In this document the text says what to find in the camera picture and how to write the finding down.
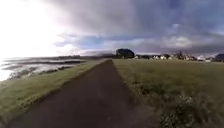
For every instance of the dark clump of trees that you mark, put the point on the dark clump of trees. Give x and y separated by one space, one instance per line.
125 53

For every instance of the dark asphalt path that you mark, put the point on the dark asphalt path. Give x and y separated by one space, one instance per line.
90 100

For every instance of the wide grass field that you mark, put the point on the wide grass field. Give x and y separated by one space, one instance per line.
173 83

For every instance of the row of distant buildings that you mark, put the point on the row of distant buildings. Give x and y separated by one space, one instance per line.
180 57

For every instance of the grass strip beside water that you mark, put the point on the grass strip beside water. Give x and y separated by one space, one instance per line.
33 88

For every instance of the water with mudflats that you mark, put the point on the water with mudflats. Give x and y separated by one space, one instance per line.
23 66

